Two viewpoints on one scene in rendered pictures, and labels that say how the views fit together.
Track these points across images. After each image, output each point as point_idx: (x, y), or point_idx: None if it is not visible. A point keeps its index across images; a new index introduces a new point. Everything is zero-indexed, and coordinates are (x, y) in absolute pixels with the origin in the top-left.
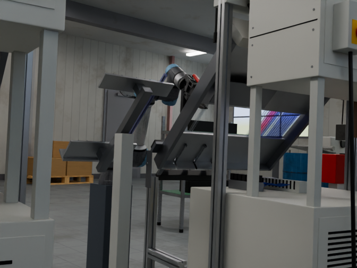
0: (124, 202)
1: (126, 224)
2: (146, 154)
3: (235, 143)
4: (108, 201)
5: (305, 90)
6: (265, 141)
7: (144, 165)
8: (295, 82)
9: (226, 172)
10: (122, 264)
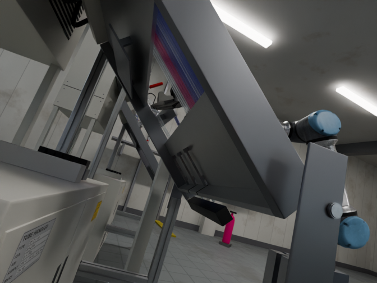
0: (144, 210)
1: (138, 229)
2: (340, 223)
3: (189, 138)
4: None
5: (17, 32)
6: (202, 108)
7: (343, 242)
8: (10, 48)
9: (56, 147)
10: (127, 264)
